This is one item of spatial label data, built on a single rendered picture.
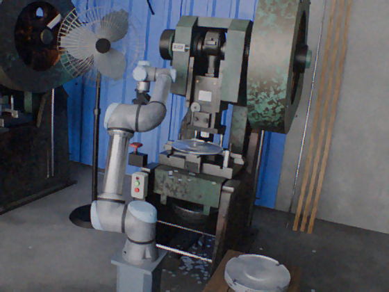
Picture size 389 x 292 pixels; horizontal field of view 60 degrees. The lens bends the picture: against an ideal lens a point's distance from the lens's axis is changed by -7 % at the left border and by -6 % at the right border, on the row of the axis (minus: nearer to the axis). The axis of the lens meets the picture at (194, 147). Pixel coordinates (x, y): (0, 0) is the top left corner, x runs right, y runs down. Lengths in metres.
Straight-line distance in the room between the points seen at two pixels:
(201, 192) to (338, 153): 1.57
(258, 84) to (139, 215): 0.76
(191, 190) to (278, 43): 0.91
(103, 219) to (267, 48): 0.98
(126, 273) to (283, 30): 1.21
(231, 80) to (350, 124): 1.50
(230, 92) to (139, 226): 0.88
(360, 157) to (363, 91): 0.55
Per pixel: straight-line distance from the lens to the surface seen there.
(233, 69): 1.92
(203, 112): 2.00
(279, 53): 1.59
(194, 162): 2.00
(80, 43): 2.49
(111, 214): 1.46
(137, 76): 1.84
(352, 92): 3.15
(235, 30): 1.93
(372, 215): 3.39
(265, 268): 1.71
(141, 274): 1.52
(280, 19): 1.63
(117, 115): 1.52
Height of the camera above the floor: 1.28
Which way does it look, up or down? 14 degrees down
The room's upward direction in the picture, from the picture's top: 6 degrees clockwise
